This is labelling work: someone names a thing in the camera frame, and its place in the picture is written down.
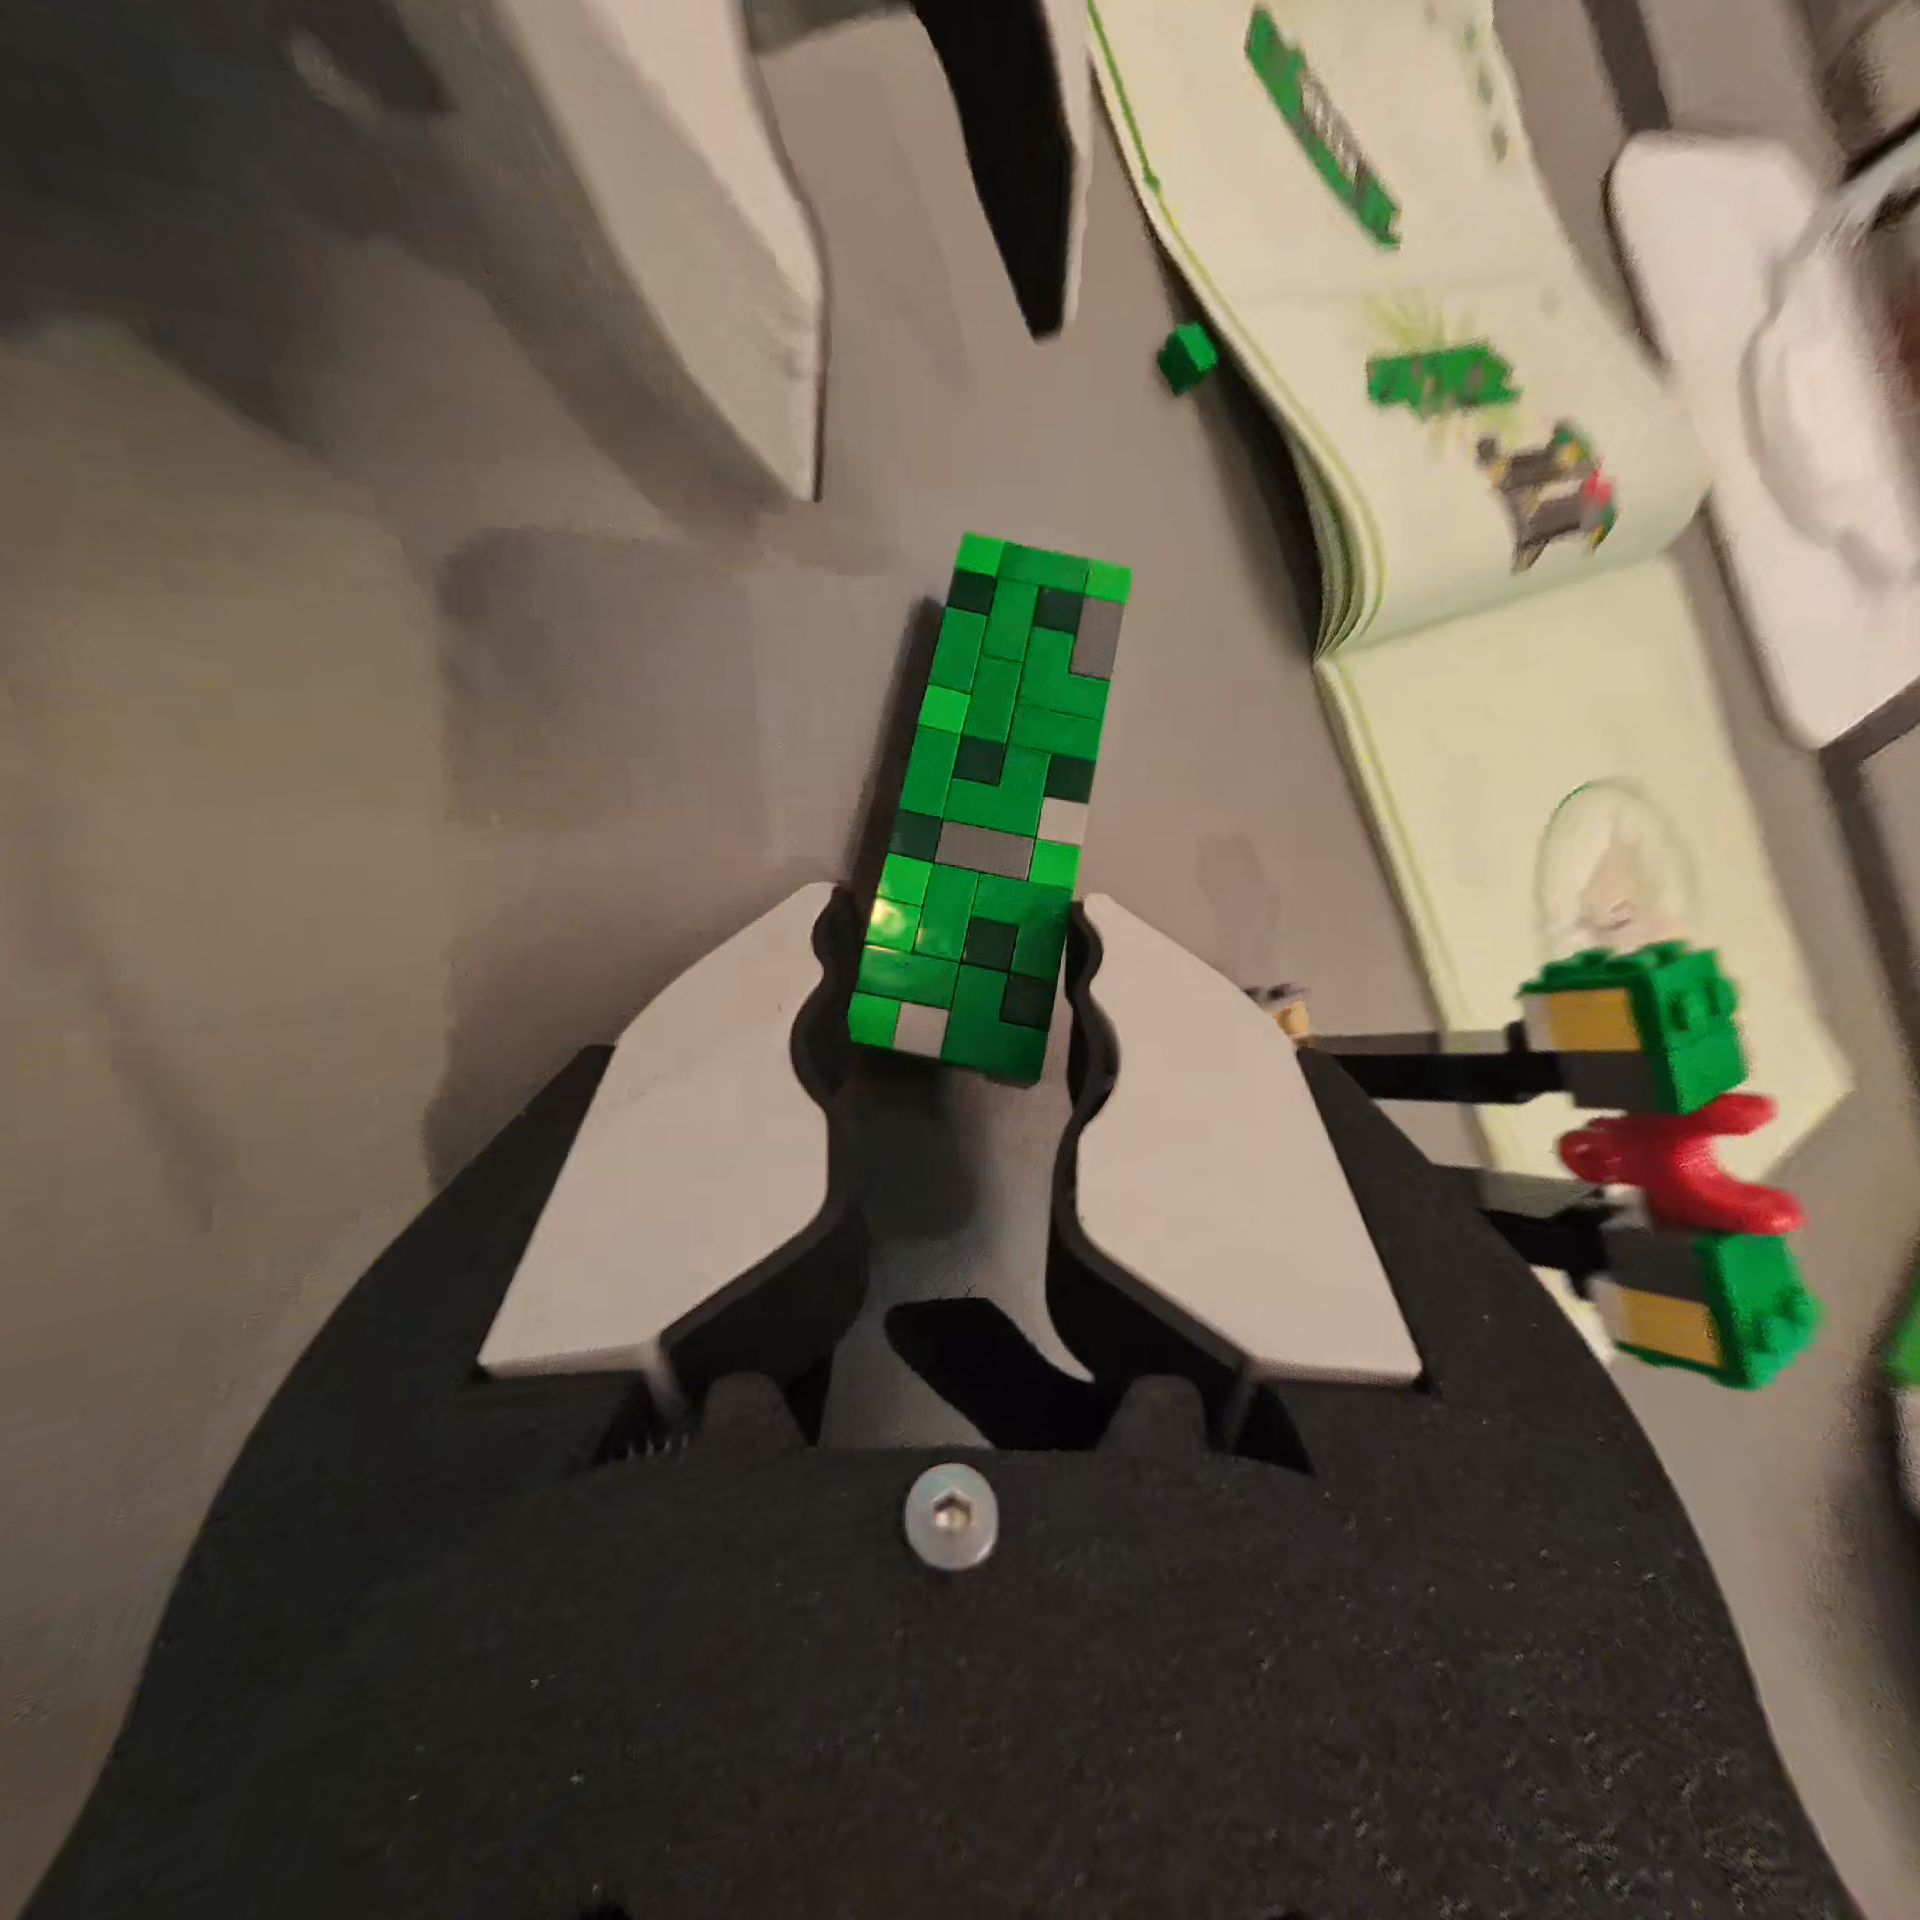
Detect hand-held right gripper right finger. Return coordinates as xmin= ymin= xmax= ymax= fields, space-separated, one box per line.
xmin=1055 ymin=894 xmax=1423 ymax=1384

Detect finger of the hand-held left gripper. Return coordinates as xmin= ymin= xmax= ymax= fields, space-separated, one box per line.
xmin=496 ymin=0 xmax=831 ymax=505
xmin=912 ymin=0 xmax=1095 ymax=342

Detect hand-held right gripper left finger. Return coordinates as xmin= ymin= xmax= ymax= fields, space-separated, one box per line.
xmin=478 ymin=882 xmax=874 ymax=1379

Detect black and green brick tower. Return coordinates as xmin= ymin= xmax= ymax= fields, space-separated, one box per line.
xmin=1256 ymin=939 xmax=1825 ymax=1393

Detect green brick plate assembly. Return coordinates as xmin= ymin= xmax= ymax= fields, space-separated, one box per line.
xmin=843 ymin=533 xmax=1134 ymax=1085

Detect pale green instruction booklet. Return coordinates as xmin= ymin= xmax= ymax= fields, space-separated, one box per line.
xmin=1084 ymin=0 xmax=1862 ymax=1156

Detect white tray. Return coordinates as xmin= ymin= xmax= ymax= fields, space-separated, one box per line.
xmin=1602 ymin=127 xmax=1920 ymax=752

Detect white round charger stand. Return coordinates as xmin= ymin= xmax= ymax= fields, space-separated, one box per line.
xmin=1747 ymin=92 xmax=1920 ymax=557

